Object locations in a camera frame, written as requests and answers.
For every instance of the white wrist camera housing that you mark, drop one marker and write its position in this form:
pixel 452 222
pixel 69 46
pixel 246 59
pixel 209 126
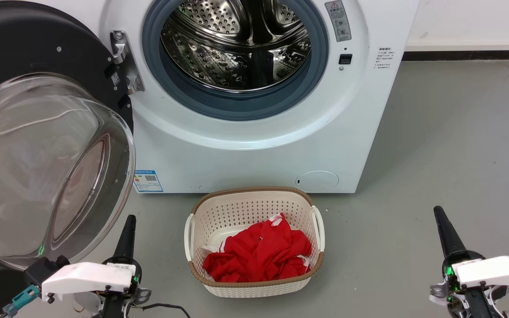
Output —
pixel 86 276
pixel 493 269

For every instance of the black door latch socket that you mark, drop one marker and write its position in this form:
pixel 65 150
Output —
pixel 345 59

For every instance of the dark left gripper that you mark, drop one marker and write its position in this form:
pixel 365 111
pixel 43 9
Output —
pixel 113 304

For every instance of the grey warning sticker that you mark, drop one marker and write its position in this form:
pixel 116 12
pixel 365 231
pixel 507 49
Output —
pixel 338 20

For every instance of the red garment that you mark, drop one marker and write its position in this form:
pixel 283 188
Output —
pixel 259 256

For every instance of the blue energy label sticker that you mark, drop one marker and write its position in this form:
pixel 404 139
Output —
pixel 148 181

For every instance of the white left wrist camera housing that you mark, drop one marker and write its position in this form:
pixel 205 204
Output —
pixel 86 276

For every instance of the steel perforated washer drum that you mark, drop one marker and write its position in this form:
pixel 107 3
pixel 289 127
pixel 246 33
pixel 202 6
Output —
pixel 219 57

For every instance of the black round glass washer door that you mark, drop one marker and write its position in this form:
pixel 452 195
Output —
pixel 38 44

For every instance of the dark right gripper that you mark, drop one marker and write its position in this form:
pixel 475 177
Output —
pixel 475 302

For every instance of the metal door hinge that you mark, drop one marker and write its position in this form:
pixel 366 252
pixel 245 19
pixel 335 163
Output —
pixel 119 48

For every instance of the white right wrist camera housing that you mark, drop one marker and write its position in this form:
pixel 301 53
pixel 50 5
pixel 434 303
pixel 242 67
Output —
pixel 493 269

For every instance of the black baseboard strip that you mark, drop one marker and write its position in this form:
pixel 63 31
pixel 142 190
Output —
pixel 457 55

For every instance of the beige perforated laundry basket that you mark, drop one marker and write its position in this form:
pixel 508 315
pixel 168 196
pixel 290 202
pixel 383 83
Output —
pixel 237 207

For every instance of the white front-load washing machine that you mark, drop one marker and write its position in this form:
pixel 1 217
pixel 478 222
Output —
pixel 259 163

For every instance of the white round filter cover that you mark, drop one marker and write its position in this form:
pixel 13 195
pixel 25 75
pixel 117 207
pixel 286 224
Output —
pixel 318 181

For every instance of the black left wrist camera block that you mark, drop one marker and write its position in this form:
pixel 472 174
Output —
pixel 42 269

